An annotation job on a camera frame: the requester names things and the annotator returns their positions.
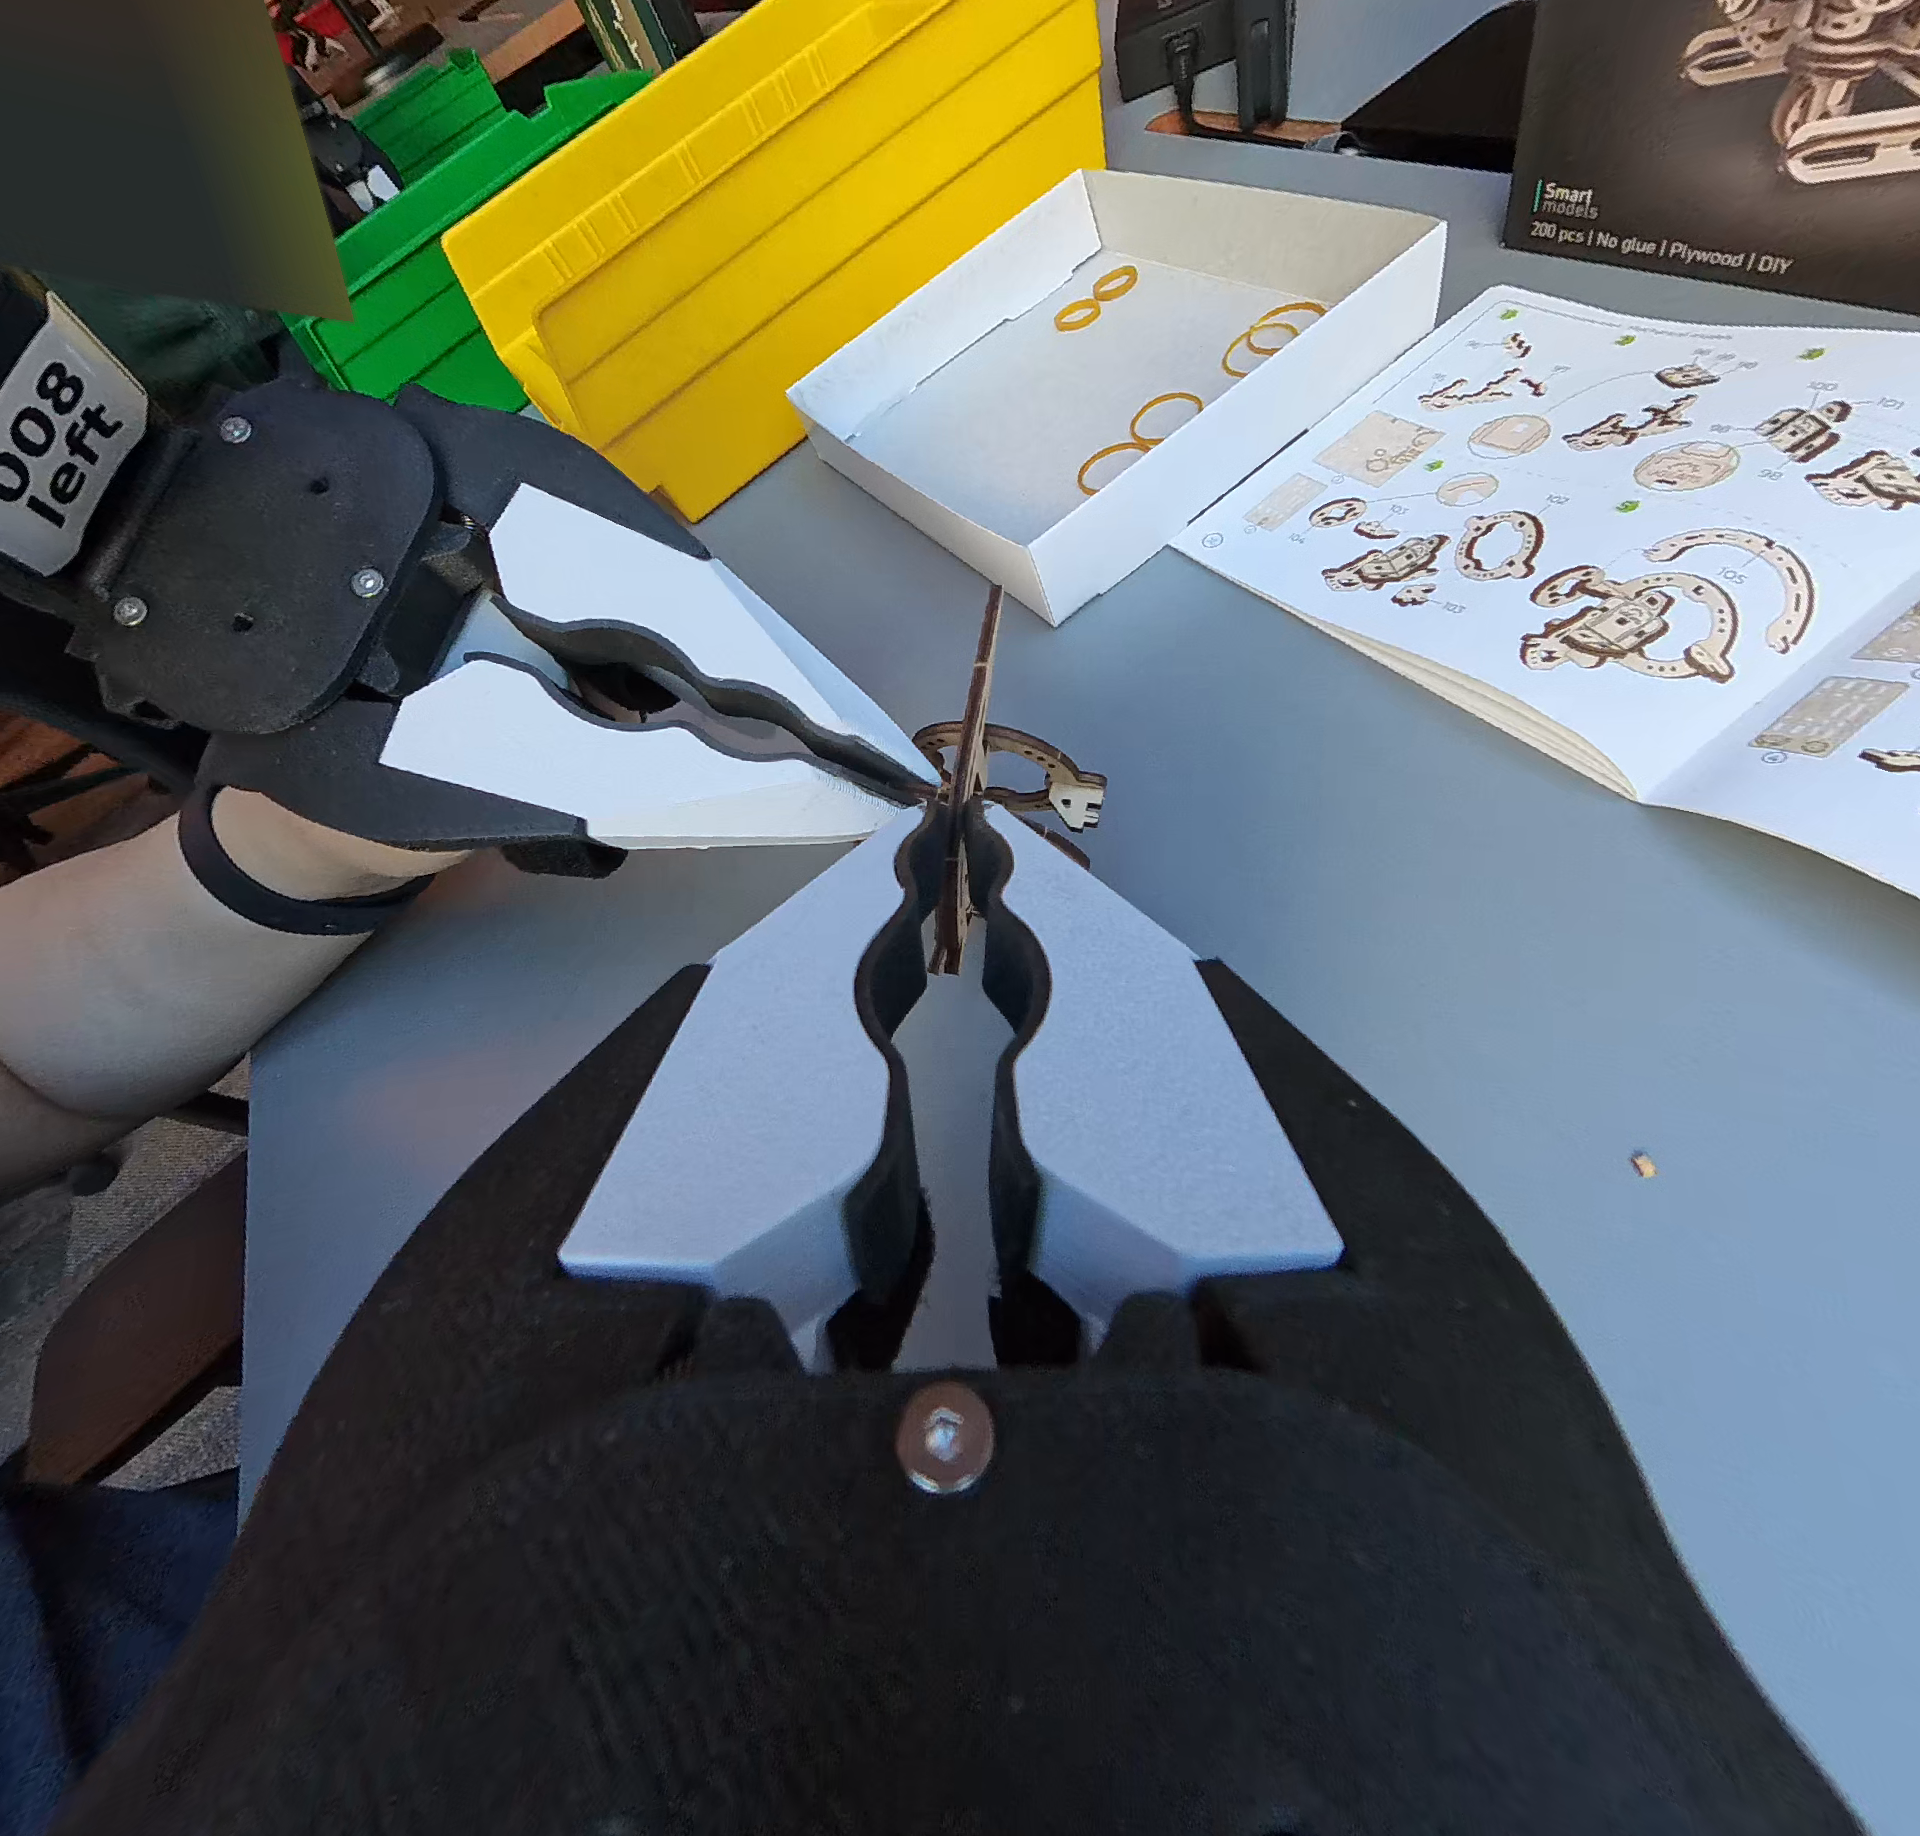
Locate stack of yellow plastic bins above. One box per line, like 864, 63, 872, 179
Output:
442, 0, 1109, 526

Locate black wristband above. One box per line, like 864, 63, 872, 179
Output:
178, 782, 439, 941

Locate model instruction booklet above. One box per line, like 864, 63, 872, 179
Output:
1170, 284, 1920, 903

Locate group of yellow rubber bands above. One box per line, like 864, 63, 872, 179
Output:
1049, 263, 1333, 498

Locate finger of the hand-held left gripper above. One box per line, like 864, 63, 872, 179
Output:
376, 657, 927, 849
482, 483, 942, 791

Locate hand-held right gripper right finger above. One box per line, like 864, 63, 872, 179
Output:
982, 804, 1345, 1370

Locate white cardboard box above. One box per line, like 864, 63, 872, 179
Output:
787, 168, 1449, 626

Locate black model kit box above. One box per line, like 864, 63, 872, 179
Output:
1499, 0, 1920, 296

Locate person's left forearm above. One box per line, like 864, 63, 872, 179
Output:
0, 792, 482, 1209

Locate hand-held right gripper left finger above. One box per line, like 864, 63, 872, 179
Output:
556, 804, 923, 1373

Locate curved wooden model assembly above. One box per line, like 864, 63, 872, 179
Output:
910, 583, 1112, 979

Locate stack of green plastic bins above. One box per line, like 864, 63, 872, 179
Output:
284, 48, 658, 416

